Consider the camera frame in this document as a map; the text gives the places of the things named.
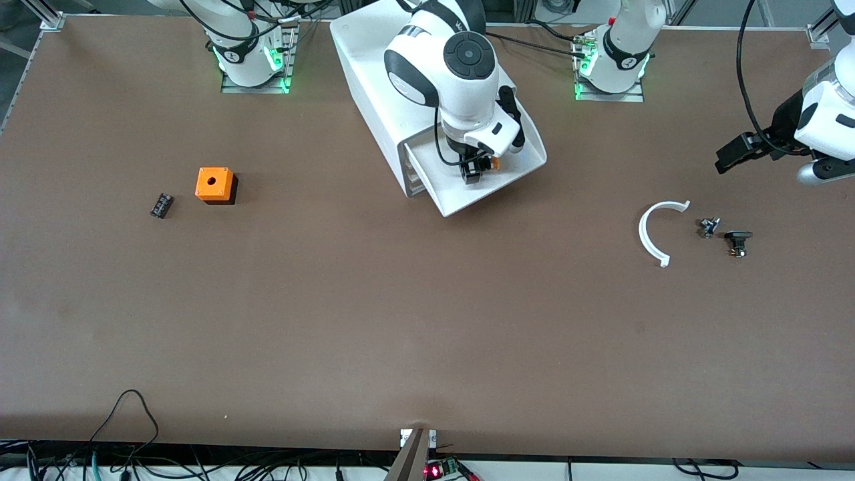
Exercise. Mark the small grey metal component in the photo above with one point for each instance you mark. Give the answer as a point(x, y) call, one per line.
point(708, 227)

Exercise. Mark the orange button enclosure box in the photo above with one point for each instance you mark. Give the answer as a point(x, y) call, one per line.
point(214, 184)

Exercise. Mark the white drawer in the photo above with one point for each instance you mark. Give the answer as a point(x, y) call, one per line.
point(461, 200)

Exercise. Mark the grey wedge camera mount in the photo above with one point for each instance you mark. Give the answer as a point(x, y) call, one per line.
point(411, 461)

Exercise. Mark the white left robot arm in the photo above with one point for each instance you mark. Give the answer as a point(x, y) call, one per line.
point(831, 113)

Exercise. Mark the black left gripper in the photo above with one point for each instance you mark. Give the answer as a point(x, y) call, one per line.
point(783, 127)

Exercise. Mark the white curved plastic arc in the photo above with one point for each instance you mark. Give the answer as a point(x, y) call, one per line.
point(644, 240)

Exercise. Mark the orange capped push button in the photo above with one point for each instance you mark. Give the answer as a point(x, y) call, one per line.
point(473, 175)

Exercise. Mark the small black switch component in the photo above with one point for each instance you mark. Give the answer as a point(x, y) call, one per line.
point(738, 237)

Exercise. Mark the aluminium frame profile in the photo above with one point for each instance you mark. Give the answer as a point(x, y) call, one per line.
point(825, 27)
point(47, 17)

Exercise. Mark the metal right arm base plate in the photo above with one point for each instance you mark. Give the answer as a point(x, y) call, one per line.
point(230, 85)

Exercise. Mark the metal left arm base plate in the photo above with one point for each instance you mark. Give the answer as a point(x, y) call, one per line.
point(628, 97)

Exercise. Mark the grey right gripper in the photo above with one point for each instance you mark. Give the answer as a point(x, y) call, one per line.
point(471, 168)

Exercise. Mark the white drawer cabinet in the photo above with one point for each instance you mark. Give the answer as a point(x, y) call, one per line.
point(364, 73)

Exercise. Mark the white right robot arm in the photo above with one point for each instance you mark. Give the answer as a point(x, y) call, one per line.
point(461, 73)

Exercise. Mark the circuit module with red light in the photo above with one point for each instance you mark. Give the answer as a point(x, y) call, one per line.
point(434, 471)

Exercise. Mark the dark cylindrical capacitor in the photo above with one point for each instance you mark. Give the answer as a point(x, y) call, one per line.
point(161, 205)

